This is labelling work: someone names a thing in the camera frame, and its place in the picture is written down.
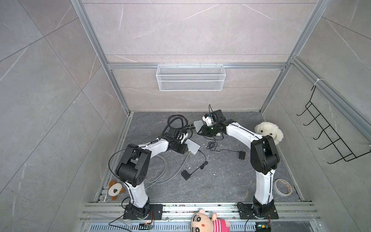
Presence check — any white network switch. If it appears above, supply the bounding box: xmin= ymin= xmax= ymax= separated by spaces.
xmin=185 ymin=139 xmax=200 ymax=154
xmin=193 ymin=120 xmax=204 ymax=133

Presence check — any black power adapter with plug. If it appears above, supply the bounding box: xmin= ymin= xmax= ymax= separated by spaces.
xmin=204 ymin=136 xmax=246 ymax=160

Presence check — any large black cable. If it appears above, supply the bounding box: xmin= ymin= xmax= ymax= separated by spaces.
xmin=167 ymin=114 xmax=195 ymax=131

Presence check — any grey cable bundle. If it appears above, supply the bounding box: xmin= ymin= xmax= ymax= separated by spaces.
xmin=143 ymin=152 xmax=192 ymax=186

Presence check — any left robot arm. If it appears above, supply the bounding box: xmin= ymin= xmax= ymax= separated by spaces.
xmin=108 ymin=115 xmax=192 ymax=219

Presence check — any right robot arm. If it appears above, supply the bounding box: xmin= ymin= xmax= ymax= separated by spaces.
xmin=194 ymin=119 xmax=280 ymax=218

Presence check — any large white plush dog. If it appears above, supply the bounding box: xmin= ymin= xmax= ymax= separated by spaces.
xmin=255 ymin=122 xmax=284 ymax=145

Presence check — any brown white plush toy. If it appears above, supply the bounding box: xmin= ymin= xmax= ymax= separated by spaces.
xmin=108 ymin=179 xmax=126 ymax=201

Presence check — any pink striped cartoon doll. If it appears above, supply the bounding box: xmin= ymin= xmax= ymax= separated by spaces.
xmin=190 ymin=209 xmax=231 ymax=232

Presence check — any roll of tape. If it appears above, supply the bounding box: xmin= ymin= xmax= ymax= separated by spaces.
xmin=273 ymin=179 xmax=293 ymax=197

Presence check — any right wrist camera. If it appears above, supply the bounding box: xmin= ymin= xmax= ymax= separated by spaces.
xmin=202 ymin=113 xmax=215 ymax=127

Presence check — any white wire mesh basket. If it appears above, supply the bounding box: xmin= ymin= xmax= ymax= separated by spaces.
xmin=156 ymin=64 xmax=226 ymax=91

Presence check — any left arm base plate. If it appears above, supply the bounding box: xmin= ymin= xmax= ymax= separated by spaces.
xmin=123 ymin=204 xmax=163 ymax=220

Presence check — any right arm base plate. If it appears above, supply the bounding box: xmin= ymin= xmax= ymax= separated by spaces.
xmin=236 ymin=203 xmax=279 ymax=219

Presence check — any black wire hook rack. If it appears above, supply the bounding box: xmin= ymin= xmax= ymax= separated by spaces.
xmin=296 ymin=86 xmax=371 ymax=164

